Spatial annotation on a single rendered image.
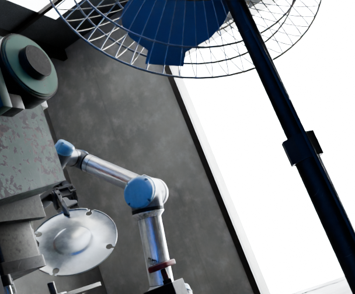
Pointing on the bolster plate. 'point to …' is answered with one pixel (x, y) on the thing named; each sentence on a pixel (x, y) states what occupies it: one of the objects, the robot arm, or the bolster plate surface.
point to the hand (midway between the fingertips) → (66, 214)
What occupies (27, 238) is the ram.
